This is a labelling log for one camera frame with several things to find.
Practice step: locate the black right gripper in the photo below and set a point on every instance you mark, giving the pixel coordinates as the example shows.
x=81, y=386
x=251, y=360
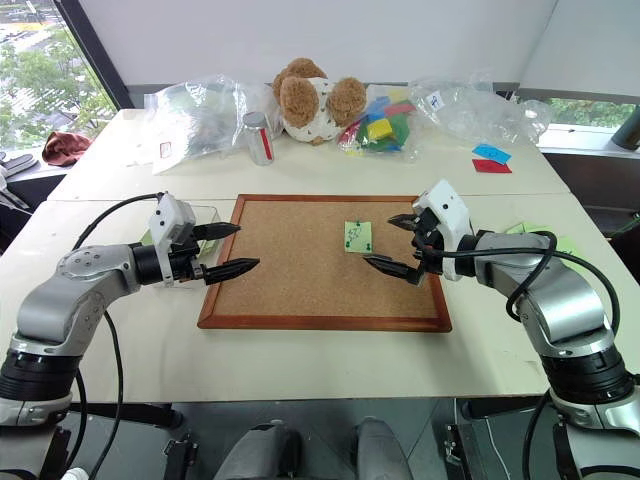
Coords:
x=430, y=245

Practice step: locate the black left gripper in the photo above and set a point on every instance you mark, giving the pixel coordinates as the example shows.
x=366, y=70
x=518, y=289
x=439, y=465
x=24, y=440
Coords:
x=182, y=252

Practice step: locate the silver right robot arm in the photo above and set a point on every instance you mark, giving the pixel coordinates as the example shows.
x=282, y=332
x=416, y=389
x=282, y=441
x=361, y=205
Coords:
x=550, y=290

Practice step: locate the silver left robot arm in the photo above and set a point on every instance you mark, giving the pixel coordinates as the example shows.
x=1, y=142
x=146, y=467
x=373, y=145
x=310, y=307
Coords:
x=75, y=295

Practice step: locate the light green paper note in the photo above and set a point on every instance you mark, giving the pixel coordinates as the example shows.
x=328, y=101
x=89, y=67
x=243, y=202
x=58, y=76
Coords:
x=358, y=237

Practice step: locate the wood framed cork board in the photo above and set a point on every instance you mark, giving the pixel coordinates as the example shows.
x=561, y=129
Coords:
x=300, y=270

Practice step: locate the clear jar with silver lid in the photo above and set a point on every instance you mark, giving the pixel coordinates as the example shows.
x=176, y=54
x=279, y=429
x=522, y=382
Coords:
x=259, y=142

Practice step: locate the bag of colourful foam blocks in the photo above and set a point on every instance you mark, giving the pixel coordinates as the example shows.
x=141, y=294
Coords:
x=382, y=130

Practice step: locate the red paper card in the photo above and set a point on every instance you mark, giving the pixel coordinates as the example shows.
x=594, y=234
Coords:
x=492, y=166

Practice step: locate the blue paper card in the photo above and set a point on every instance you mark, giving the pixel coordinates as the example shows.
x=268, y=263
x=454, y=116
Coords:
x=492, y=152

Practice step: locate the clear plastic bag with label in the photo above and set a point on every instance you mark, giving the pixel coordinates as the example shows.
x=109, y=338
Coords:
x=205, y=120

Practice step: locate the crumpled clear plastic bag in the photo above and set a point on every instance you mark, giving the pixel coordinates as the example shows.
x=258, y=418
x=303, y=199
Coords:
x=465, y=110

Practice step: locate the brown and white plush toy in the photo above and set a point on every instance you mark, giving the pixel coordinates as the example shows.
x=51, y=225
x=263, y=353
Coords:
x=310, y=110

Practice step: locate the dark red cloth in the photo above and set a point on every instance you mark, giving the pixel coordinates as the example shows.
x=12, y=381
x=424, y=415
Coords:
x=65, y=146

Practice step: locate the dark grey rounded shape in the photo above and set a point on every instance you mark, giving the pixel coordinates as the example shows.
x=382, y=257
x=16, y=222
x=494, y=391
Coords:
x=260, y=452
x=382, y=450

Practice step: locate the dark grey flat object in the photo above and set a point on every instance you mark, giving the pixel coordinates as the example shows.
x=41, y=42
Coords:
x=20, y=165

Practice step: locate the dark green bottle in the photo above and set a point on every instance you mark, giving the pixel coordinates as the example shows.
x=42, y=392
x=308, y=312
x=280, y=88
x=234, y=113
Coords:
x=629, y=130

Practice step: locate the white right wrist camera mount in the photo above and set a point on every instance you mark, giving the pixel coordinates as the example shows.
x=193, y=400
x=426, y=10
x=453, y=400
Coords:
x=450, y=200

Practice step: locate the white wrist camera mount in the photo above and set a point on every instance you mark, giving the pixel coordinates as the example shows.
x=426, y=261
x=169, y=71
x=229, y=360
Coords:
x=450, y=200
x=167, y=212

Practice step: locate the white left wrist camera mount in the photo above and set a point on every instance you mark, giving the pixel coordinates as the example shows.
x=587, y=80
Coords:
x=167, y=212

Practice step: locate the black table frame bar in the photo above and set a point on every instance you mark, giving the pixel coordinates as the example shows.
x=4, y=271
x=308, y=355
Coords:
x=135, y=412
x=500, y=407

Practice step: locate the black window frame beam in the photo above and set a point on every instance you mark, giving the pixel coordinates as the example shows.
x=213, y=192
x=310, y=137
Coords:
x=95, y=55

